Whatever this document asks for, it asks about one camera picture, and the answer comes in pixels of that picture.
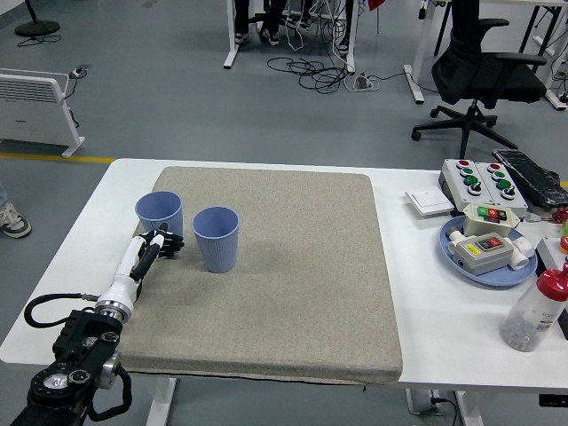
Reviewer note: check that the grey switch box yellow label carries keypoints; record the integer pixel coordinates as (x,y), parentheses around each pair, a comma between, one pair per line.
(483,262)

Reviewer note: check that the blue round plate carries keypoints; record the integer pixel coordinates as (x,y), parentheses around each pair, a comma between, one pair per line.
(497,279)

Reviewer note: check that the person's shoe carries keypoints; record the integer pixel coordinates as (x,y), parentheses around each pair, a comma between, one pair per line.
(15,224)

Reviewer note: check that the white plastic fitting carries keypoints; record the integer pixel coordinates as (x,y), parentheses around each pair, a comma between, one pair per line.
(455,242)
(523,253)

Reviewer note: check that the clear screw bottle red cap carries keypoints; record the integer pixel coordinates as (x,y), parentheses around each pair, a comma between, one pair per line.
(528,319)

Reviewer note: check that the blue ribbed plastic cup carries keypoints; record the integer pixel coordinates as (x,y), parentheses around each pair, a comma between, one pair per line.
(173,218)
(219,255)

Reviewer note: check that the black table control panel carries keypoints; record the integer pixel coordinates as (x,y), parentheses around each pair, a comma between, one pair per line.
(554,399)

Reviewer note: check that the white under-table power strip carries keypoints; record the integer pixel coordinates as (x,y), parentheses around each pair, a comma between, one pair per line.
(421,401)

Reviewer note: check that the person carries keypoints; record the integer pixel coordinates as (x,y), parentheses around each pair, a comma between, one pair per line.
(242,18)

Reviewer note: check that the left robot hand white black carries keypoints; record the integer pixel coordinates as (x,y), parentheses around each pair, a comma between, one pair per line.
(126,270)

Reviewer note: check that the white panel heater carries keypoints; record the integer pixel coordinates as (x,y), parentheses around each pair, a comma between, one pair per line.
(31,111)

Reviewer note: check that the white desk leg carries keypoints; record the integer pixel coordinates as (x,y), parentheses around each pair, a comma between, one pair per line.
(419,53)

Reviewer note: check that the grey-brown fabric mat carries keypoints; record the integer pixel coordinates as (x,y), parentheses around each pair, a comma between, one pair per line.
(288,266)

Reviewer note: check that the white box red button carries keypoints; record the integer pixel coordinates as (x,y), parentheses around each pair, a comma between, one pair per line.
(550,253)

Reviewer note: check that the black office chair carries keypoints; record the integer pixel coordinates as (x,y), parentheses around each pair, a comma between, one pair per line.
(483,71)

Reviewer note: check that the black keyboard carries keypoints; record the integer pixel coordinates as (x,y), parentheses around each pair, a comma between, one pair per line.
(532,177)

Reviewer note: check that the white switch box green red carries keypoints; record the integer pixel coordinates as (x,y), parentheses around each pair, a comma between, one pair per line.
(477,226)

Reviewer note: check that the white wall switch plate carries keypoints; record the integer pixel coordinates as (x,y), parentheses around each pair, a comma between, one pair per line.
(428,200)

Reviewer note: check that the black round fan base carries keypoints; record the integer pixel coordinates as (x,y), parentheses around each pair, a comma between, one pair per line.
(37,29)

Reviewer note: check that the white four-button control box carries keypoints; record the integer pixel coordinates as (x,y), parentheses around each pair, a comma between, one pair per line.
(457,175)
(510,202)

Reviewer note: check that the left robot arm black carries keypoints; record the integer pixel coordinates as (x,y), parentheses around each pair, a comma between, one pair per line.
(75,355)

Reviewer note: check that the white desk frame dark legs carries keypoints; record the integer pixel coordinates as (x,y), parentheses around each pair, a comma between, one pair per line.
(557,97)

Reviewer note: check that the white table leg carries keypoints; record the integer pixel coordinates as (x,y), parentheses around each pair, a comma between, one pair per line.
(160,404)
(466,410)

